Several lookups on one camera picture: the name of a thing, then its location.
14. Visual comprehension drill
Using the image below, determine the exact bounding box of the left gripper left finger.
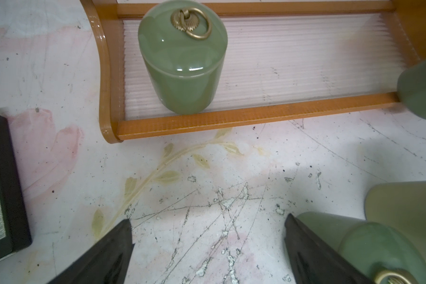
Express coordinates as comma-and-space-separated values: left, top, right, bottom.
50, 219, 134, 284

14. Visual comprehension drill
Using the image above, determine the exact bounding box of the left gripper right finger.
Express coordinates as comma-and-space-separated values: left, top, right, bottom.
285, 214, 373, 284

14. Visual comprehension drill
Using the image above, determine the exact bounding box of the green canister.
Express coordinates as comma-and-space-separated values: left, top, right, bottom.
138, 1, 228, 115
297, 212, 426, 284
396, 60, 426, 120

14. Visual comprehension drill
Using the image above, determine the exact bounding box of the yellow canister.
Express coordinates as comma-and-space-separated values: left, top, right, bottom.
364, 181, 426, 259

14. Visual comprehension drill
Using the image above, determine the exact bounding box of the wooden three-tier shelf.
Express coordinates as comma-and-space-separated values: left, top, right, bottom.
82, 1, 426, 144

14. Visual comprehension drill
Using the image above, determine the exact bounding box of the black connector board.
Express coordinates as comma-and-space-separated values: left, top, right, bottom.
0, 116, 32, 261

